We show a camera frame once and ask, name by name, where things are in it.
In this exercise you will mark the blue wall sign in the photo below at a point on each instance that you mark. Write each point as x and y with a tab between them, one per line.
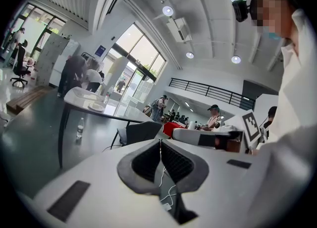
100	51

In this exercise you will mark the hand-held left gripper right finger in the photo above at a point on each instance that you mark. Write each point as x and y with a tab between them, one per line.
223	185

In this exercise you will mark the dark blue chair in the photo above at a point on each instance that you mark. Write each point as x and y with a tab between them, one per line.
141	131

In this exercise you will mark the person's head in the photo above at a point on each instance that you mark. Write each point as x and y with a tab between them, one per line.
272	12

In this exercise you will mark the person's right forearm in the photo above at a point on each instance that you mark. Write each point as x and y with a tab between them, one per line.
287	152

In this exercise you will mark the black office chair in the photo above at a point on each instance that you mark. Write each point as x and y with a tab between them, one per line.
19	67

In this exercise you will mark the white marked partition board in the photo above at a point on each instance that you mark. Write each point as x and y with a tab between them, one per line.
48	59

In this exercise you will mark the white ceiling air conditioner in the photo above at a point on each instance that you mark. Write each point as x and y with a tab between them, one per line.
179	30

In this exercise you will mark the person's white coat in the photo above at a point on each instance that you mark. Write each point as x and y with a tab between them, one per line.
297	86

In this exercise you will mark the wooden slatted bench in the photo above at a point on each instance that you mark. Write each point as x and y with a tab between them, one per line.
27	98

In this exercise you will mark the white charger block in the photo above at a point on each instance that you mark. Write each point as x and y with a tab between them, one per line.
166	206

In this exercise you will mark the glass entrance doors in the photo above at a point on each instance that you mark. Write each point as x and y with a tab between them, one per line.
138	46

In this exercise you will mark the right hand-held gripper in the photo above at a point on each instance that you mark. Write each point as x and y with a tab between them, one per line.
251	128

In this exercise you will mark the black metal railing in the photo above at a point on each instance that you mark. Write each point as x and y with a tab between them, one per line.
248	104

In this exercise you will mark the clear plastic water bottle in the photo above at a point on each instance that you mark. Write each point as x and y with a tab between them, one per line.
80	129
107	97

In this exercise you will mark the red cabinet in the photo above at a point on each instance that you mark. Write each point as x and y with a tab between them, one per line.
169	127

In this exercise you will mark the black head-worn camera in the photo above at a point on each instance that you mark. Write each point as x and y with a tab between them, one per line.
240	10

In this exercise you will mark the white shelf unit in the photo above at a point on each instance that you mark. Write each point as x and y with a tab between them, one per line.
143	89

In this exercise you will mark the glass window wall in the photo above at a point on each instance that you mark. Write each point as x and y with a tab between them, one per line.
37	19

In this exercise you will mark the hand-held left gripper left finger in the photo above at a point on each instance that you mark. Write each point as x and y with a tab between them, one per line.
81	185

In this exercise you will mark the pink and white packages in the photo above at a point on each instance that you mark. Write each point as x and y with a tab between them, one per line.
30	62

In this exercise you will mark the white round plate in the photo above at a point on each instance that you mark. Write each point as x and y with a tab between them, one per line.
97	107

